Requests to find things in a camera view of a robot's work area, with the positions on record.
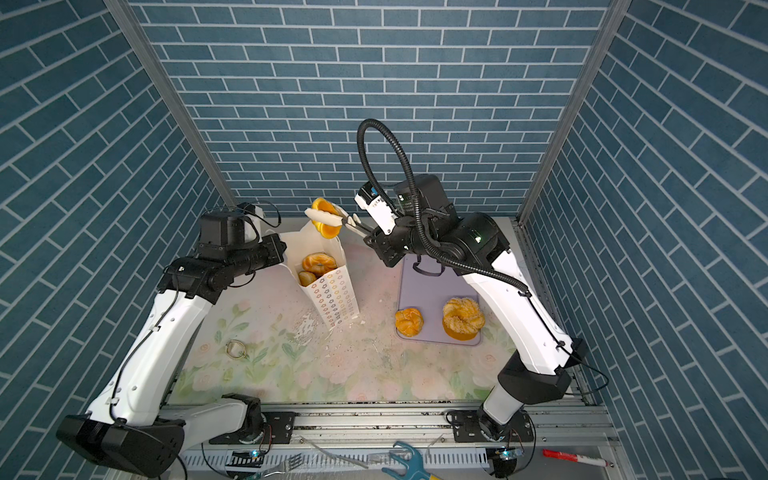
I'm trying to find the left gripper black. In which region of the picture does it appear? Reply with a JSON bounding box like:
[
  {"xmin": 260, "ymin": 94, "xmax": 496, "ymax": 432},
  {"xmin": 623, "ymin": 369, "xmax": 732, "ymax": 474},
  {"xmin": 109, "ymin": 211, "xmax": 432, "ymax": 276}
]
[{"xmin": 225, "ymin": 232, "xmax": 289, "ymax": 280}]

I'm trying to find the small croissant bread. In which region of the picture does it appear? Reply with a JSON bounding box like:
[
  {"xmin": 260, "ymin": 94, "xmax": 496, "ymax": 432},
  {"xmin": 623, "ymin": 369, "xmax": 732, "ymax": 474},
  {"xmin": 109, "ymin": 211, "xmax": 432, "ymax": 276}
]
[{"xmin": 298, "ymin": 271, "xmax": 317, "ymax": 287}]

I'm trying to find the ring donut bread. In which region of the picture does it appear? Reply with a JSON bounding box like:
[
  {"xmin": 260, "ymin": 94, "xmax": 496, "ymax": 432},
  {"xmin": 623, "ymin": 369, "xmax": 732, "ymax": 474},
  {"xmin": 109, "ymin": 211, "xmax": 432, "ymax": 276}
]
[{"xmin": 302, "ymin": 252, "xmax": 338, "ymax": 277}]

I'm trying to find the small smooth oval bread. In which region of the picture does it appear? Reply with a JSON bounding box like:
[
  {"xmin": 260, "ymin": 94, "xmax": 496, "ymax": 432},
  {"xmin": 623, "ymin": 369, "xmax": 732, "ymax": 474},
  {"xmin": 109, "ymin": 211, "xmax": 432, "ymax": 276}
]
[{"xmin": 305, "ymin": 198, "xmax": 342, "ymax": 239}]

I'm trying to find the round ridged bun bread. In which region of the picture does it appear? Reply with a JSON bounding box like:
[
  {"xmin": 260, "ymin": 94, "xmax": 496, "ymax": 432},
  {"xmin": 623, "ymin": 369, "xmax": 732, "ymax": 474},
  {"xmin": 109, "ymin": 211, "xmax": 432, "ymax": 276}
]
[{"xmin": 395, "ymin": 308, "xmax": 424, "ymax": 338}]

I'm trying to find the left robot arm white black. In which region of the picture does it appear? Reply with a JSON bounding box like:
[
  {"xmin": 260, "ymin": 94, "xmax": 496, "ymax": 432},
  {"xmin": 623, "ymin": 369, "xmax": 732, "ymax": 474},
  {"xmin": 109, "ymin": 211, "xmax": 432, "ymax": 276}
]
[{"xmin": 56, "ymin": 234, "xmax": 286, "ymax": 478}]

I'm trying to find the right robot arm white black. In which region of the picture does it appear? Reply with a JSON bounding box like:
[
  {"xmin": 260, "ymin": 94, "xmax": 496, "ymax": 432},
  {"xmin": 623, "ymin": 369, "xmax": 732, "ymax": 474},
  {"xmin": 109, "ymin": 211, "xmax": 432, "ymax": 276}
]
[{"xmin": 365, "ymin": 212, "xmax": 586, "ymax": 441}]

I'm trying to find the lavender plastic tray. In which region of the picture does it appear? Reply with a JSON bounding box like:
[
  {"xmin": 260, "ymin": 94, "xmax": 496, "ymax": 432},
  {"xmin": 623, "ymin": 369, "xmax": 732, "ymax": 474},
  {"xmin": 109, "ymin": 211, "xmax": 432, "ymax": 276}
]
[{"xmin": 395, "ymin": 254, "xmax": 482, "ymax": 346}]

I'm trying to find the metal fork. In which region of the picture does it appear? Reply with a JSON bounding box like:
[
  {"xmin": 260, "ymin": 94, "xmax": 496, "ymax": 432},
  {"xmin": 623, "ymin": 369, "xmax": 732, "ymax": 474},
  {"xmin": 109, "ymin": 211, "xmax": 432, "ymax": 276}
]
[{"xmin": 249, "ymin": 454, "xmax": 304, "ymax": 480}]

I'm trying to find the teal plastic clamp tool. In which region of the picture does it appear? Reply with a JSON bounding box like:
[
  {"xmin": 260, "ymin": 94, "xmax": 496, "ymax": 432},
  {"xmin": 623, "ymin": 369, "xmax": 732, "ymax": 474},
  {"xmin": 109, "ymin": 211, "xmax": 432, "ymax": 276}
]
[{"xmin": 381, "ymin": 441, "xmax": 440, "ymax": 480}]

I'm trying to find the red white marker pen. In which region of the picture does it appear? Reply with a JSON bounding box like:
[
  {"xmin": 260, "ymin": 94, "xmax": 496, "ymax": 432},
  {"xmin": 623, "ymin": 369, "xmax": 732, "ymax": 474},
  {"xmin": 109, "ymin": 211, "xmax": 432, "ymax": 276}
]
[{"xmin": 542, "ymin": 449, "xmax": 614, "ymax": 468}]

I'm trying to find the black corrugated cable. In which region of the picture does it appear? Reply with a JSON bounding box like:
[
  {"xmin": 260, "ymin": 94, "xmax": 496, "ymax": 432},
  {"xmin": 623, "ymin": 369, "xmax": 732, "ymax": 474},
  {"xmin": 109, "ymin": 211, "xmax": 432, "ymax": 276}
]
[{"xmin": 356, "ymin": 118, "xmax": 532, "ymax": 295}]

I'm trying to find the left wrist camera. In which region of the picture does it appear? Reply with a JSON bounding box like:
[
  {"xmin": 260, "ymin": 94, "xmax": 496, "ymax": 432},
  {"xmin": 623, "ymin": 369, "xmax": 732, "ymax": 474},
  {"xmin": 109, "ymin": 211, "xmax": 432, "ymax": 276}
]
[{"xmin": 196, "ymin": 203, "xmax": 263, "ymax": 261}]

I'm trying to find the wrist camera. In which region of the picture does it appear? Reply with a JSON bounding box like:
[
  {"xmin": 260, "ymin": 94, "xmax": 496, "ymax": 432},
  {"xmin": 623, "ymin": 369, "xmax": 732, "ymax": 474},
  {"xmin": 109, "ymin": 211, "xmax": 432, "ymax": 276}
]
[
  {"xmin": 196, "ymin": 203, "xmax": 263, "ymax": 261},
  {"xmin": 355, "ymin": 174, "xmax": 459, "ymax": 236}
]

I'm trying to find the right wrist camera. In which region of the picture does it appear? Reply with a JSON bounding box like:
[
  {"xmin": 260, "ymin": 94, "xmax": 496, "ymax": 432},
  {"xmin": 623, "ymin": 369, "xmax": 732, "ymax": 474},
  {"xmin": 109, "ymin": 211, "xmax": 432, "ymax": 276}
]
[{"xmin": 355, "ymin": 174, "xmax": 459, "ymax": 236}]

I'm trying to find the large twisted ring bread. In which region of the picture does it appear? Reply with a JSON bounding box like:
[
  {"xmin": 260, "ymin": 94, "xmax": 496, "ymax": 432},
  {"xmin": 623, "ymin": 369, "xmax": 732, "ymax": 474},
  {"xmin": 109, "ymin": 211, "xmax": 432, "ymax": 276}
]
[{"xmin": 442, "ymin": 298, "xmax": 486, "ymax": 341}]

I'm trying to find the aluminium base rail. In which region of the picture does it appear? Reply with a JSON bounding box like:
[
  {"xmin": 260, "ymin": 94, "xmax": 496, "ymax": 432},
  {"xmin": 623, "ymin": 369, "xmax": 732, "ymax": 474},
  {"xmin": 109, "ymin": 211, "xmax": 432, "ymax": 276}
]
[{"xmin": 161, "ymin": 403, "xmax": 619, "ymax": 451}]

